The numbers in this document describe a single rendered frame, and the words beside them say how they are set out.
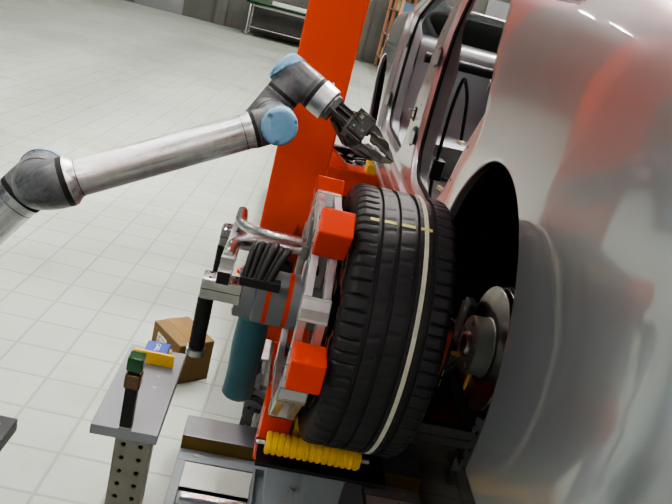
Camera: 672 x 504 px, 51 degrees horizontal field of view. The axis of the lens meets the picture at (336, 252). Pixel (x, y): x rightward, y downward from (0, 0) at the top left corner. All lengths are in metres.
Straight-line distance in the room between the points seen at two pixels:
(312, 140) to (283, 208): 0.22
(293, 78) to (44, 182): 0.64
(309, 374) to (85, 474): 1.18
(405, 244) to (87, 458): 1.42
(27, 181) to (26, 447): 1.12
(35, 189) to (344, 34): 0.91
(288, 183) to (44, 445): 1.20
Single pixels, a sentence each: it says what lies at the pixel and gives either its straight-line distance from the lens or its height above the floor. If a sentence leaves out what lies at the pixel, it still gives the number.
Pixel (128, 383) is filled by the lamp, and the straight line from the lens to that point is 1.84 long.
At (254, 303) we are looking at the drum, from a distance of 1.72.
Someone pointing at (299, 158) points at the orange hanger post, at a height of 1.12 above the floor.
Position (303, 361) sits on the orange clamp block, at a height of 0.88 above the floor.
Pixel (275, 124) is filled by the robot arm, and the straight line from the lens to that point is 1.67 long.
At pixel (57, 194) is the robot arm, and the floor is 1.03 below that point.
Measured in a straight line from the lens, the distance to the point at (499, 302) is 1.82.
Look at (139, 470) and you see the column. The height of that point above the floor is 0.18.
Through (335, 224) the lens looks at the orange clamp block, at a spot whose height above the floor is 1.14.
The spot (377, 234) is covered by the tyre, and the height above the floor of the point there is 1.13.
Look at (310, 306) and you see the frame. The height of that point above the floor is 0.97.
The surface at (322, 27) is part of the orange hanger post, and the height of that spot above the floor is 1.49.
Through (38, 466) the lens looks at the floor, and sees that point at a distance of 2.51.
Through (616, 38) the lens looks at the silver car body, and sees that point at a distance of 1.37.
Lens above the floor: 1.58
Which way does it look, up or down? 19 degrees down
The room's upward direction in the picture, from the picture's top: 15 degrees clockwise
